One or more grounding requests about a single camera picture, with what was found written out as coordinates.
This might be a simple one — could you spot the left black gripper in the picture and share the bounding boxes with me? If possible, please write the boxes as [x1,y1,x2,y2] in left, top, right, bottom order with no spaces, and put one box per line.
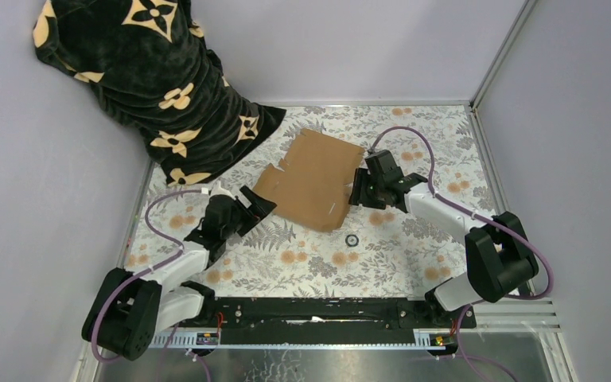
[222,187,277,242]

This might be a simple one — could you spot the brown cardboard box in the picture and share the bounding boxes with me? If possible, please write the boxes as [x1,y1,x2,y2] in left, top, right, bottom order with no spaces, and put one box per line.
[253,129,364,232]

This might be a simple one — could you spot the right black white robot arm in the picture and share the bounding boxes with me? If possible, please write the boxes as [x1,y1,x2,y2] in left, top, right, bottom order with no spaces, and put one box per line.
[349,150,539,328]

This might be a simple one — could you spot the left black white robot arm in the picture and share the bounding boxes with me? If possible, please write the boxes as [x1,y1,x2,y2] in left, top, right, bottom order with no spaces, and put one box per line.
[81,186,277,363]

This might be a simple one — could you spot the floral patterned table mat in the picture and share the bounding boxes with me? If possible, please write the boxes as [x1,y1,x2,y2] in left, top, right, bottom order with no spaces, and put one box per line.
[119,105,520,299]

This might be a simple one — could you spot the black floral plush blanket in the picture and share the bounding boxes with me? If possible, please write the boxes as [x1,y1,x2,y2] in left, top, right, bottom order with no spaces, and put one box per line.
[33,0,286,186]

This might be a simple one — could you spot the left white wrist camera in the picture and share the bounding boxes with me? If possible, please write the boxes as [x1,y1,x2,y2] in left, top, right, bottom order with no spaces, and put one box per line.
[200,181,235,199]

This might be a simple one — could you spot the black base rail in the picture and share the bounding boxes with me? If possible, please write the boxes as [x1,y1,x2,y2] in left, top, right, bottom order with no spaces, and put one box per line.
[180,298,477,348]

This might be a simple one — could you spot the aluminium frame rails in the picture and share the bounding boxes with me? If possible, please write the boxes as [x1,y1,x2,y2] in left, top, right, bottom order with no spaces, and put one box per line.
[71,0,581,382]

